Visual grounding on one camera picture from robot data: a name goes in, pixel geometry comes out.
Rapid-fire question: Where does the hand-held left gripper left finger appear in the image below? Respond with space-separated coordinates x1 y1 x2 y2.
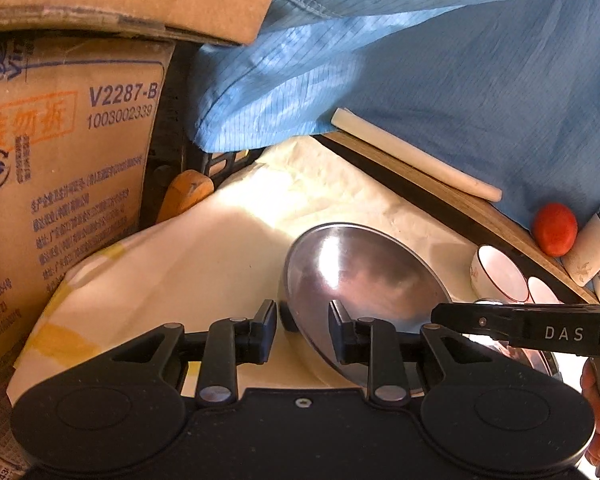
100 299 279 408

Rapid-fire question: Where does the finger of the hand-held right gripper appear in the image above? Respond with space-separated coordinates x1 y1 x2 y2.
430 302 515 346

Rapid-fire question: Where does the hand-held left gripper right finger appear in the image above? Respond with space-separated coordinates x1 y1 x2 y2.
328 299 511 408

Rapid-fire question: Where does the deep steel plate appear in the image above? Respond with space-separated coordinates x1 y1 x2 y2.
472 298 563 386

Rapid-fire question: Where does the white bowl with red rim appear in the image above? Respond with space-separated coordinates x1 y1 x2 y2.
526 276 565 306
469 245 527 303

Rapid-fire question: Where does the round steel bowl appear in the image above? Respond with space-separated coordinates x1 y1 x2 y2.
277 222 452 396

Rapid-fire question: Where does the white thermos cup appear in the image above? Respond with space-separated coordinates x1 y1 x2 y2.
561 208 600 287

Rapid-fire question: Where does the red tomato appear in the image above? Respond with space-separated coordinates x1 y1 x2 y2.
531 202 579 257

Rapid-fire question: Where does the wooden shelf board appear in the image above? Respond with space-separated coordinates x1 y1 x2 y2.
312 130 600 306

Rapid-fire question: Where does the orange rounded object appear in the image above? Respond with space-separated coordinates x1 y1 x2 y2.
157 170 216 224

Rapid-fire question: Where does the black plastic crate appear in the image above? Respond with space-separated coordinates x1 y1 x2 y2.
152 147 267 221

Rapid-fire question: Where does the white rolling stick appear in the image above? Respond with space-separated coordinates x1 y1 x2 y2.
330 107 504 202

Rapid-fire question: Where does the cardboard box with blue logo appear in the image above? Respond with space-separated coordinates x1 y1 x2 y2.
0 35 177 463

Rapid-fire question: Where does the light blue striped garment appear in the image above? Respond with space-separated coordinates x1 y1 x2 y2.
190 0 600 241

